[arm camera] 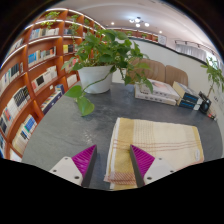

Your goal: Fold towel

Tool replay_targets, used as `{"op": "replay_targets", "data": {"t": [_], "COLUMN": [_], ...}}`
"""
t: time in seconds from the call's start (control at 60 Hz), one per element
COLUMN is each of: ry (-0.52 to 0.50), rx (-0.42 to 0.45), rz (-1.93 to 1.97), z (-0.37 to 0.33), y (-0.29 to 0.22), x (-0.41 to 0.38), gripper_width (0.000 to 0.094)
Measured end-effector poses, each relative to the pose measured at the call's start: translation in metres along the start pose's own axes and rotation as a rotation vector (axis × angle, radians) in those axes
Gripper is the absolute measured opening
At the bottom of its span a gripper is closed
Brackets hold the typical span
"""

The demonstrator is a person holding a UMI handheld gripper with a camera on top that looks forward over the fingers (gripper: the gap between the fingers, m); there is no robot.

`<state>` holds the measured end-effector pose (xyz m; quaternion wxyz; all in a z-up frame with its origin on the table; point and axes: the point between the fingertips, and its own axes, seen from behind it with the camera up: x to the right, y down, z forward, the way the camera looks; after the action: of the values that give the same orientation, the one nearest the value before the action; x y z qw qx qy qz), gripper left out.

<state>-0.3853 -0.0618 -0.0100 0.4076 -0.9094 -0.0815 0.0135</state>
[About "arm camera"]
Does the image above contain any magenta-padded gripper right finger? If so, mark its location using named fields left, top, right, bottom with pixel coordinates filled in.
left=129, top=144, right=176, bottom=189

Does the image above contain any orange wooden book shelf unit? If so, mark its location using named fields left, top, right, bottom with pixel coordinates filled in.
left=0, top=8, right=106, bottom=160

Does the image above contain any leafy plant in white pot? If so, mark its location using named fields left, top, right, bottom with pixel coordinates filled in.
left=61, top=29, right=155, bottom=117

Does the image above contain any tan upholstered chair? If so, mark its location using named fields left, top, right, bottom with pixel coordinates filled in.
left=133, top=58, right=167, bottom=84
left=165, top=64, right=190, bottom=87

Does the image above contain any black track light rail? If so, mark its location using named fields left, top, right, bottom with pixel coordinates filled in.
left=174, top=39, right=214, bottom=51

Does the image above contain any yellow striped towel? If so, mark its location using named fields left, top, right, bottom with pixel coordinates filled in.
left=103, top=117, right=205, bottom=191

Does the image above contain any white framed picture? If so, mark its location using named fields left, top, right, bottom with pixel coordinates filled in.
left=157, top=34, right=167, bottom=46

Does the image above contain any tall plant in black pot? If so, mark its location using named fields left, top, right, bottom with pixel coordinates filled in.
left=198, top=56, right=224, bottom=115

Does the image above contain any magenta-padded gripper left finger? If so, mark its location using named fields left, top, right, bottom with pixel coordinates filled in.
left=49, top=144, right=98, bottom=188

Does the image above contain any multi-bulb ceiling lamp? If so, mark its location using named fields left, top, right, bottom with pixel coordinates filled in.
left=128, top=16, right=151, bottom=29

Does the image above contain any white flat book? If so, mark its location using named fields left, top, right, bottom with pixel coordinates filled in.
left=133, top=83, right=178, bottom=107

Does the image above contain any orange wall shelf with plants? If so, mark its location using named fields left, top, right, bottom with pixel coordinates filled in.
left=106, top=27, right=160, bottom=43

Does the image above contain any black and blue book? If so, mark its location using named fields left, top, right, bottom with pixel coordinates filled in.
left=176, top=97, right=201, bottom=111

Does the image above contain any white book with picture cover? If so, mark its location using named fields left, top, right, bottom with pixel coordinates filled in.
left=139, top=78, right=181, bottom=101

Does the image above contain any white curtain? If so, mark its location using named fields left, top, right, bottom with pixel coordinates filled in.
left=174, top=42, right=218, bottom=63

